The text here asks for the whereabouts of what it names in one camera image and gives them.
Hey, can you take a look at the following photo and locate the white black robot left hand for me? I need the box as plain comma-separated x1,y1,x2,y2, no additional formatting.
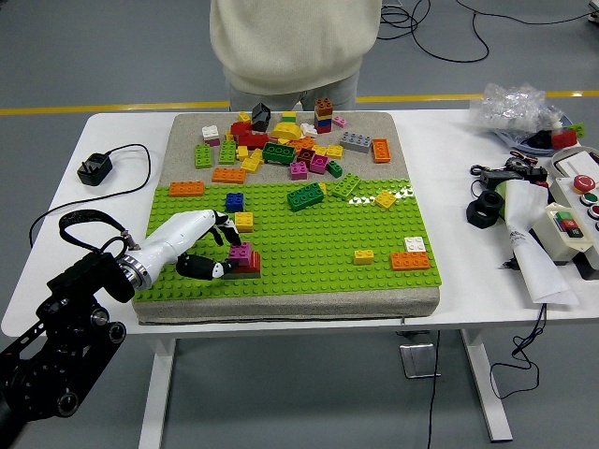
135,209,243,286

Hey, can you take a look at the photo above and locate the red rounded brick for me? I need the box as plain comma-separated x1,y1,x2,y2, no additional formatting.
232,251,262,274

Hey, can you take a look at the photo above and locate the grey long brick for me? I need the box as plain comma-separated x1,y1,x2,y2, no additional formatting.
222,267,262,281
339,131,374,154

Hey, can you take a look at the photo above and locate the orange long brick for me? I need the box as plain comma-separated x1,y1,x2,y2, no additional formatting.
168,181,206,197
371,138,392,165
212,167,247,184
390,252,431,272

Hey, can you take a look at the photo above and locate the yellow long brick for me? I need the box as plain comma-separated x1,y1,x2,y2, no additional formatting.
240,148,265,175

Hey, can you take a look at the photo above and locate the red long brick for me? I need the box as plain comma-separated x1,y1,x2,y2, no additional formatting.
236,132,270,151
550,129,579,151

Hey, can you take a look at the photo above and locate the green studded baseplate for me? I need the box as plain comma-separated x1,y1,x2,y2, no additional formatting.
134,178,444,303

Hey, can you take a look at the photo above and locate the dark green long brick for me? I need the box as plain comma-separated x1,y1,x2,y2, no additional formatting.
286,182,326,212
261,141,298,167

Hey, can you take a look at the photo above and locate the black brick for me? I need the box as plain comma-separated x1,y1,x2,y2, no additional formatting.
251,102,273,133

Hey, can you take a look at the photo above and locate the yellow curved brick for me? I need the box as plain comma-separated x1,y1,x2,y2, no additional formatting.
270,121,303,141

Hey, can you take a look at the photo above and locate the grey-brown cushion mat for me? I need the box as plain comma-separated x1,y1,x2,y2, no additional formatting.
130,110,441,326

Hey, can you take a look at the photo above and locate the yellow floor tape line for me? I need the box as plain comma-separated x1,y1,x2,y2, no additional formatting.
0,91,599,117

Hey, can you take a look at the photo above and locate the white table leg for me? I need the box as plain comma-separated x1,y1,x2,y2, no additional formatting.
138,337,178,449
458,328,515,443

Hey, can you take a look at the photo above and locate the person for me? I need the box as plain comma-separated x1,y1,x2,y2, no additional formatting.
209,0,381,113

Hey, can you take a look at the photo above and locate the metal floor plate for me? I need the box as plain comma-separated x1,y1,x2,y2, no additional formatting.
398,343,442,379

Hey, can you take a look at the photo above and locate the large black hex nut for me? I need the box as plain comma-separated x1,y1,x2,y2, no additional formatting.
465,189,505,229

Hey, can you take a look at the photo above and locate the light green plastic part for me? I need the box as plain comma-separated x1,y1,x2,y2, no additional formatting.
493,181,511,221

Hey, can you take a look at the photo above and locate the light blue bowl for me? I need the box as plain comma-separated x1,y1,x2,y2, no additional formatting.
493,114,586,153

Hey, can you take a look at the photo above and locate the clear plastic bag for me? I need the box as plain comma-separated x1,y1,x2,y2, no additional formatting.
469,81,565,141

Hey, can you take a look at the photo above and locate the white paper bag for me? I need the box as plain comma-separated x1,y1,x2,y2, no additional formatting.
503,180,581,308

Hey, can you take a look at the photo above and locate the black servo motor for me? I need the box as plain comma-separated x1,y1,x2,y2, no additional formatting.
522,164,549,186

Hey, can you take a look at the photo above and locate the white control box with buttons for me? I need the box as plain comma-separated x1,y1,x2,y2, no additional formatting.
548,173,599,272

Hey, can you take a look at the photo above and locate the black plug with cord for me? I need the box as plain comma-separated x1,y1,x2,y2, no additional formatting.
28,142,153,248

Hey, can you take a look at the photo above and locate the black cable under table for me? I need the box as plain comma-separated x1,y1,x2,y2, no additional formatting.
426,329,442,449

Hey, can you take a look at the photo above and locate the black power adapter with cable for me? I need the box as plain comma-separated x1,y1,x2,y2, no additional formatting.
469,163,526,200

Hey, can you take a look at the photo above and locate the round black part with wires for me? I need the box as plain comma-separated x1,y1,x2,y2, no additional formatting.
504,149,547,173

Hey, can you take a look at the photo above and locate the black looped floor cable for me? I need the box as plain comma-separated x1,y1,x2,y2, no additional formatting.
378,0,491,65

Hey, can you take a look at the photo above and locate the small white switch box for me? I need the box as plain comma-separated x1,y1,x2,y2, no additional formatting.
531,203,594,263

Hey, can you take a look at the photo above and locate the black hanging cable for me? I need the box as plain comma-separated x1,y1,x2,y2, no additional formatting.
489,302,548,400

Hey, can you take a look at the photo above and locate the black long floor cable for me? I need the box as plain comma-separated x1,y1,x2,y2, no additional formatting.
456,0,595,25

